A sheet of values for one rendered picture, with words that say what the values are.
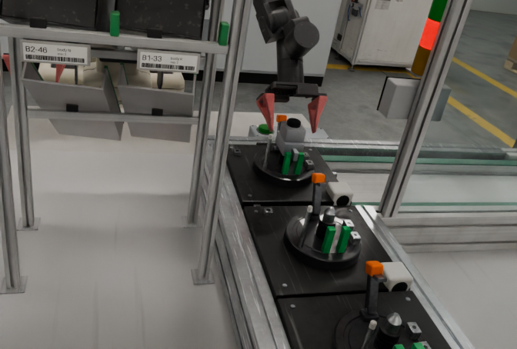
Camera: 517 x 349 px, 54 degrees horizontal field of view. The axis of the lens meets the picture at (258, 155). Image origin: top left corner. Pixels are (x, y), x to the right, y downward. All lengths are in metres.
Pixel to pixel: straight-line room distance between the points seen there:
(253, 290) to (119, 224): 0.38
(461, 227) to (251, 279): 0.55
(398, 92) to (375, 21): 4.28
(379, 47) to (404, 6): 0.45
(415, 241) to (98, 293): 0.67
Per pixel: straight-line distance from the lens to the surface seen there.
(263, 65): 4.33
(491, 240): 1.29
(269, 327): 0.79
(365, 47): 5.29
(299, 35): 1.04
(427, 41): 0.97
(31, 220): 1.09
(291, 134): 1.06
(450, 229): 1.20
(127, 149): 1.36
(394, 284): 0.89
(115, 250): 1.03
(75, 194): 1.19
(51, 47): 0.74
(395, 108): 0.99
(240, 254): 0.89
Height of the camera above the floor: 1.52
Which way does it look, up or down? 28 degrees down
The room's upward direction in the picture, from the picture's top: 10 degrees clockwise
